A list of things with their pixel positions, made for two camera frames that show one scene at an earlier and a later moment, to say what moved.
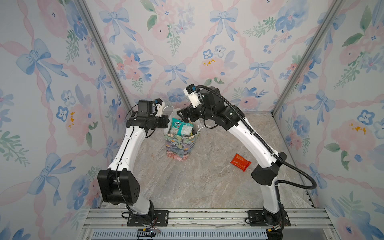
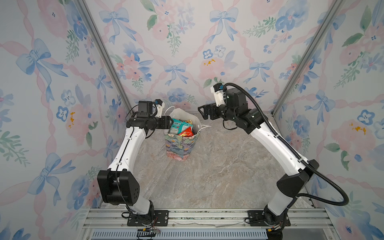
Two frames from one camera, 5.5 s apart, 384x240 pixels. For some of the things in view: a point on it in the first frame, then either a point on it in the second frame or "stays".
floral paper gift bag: x=178 y=146 stays
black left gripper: x=165 y=120 stays
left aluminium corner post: x=101 y=45 stays
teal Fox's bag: x=179 y=127 stays
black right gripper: x=190 y=111 -> x=212 y=108
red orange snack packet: x=240 y=162 -> x=188 y=132
